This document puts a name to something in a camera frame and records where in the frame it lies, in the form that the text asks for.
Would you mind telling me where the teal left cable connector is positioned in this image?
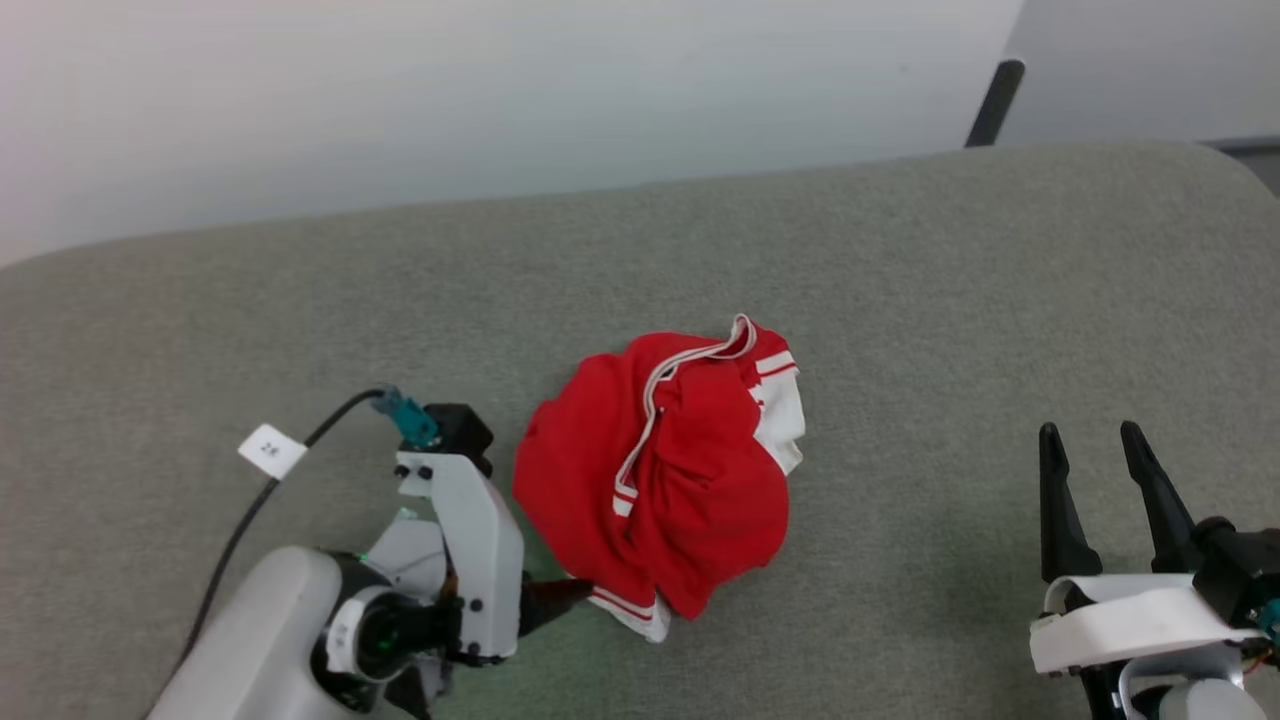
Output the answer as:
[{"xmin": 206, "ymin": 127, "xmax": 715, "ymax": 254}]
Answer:
[{"xmin": 371, "ymin": 387, "xmax": 442, "ymax": 449}]

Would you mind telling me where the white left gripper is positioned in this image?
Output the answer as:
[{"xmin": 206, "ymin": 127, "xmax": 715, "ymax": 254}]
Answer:
[{"xmin": 394, "ymin": 450, "xmax": 597, "ymax": 667}]

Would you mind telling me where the red garment with white trim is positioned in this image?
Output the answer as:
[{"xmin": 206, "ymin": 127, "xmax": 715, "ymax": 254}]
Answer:
[{"xmin": 512, "ymin": 314, "xmax": 807, "ymax": 644}]

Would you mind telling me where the grey-green fabric sofa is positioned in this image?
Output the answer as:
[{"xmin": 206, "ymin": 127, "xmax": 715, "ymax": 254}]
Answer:
[{"xmin": 0, "ymin": 140, "xmax": 1280, "ymax": 720}]

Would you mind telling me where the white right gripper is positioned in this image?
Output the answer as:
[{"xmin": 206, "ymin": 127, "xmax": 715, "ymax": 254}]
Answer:
[{"xmin": 1029, "ymin": 419, "xmax": 1269, "ymax": 678}]

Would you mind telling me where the black slanted pole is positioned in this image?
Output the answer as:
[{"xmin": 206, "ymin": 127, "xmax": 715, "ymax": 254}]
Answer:
[{"xmin": 964, "ymin": 58, "xmax": 1027, "ymax": 149}]

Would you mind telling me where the white paper cable label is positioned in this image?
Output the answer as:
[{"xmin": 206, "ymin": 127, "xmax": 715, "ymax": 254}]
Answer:
[{"xmin": 237, "ymin": 422, "xmax": 309, "ymax": 481}]

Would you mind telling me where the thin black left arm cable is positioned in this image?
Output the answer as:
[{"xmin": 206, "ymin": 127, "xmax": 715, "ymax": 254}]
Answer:
[{"xmin": 183, "ymin": 387, "xmax": 393, "ymax": 663}]

